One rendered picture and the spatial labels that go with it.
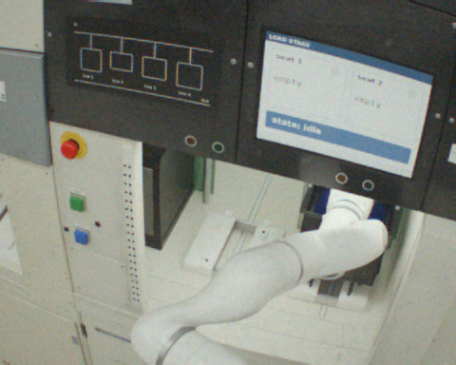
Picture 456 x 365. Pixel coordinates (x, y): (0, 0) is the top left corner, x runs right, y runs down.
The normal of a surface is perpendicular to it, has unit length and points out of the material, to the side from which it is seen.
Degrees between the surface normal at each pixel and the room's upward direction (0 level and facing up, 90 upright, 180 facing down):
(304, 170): 90
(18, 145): 90
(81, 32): 90
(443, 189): 90
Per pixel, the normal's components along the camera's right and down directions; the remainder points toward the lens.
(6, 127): -0.30, 0.60
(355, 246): 0.29, -0.04
